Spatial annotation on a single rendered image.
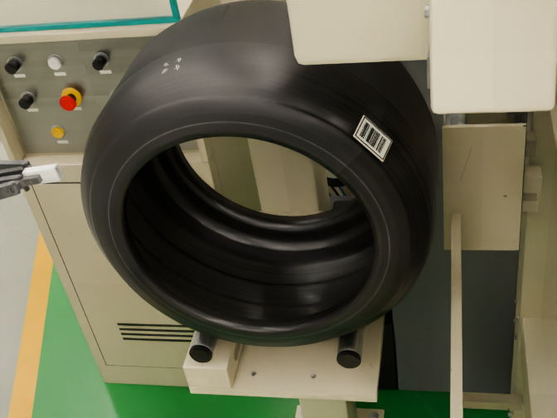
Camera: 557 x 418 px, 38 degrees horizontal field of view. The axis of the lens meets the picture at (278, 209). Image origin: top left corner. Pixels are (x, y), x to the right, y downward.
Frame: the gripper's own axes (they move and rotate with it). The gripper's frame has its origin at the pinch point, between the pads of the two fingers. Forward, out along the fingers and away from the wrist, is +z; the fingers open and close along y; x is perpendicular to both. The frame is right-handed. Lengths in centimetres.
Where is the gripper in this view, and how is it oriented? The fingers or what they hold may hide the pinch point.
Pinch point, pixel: (43, 174)
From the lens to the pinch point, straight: 150.3
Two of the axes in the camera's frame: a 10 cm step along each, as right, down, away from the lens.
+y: 1.7, -6.3, 7.6
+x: 2.7, 7.7, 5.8
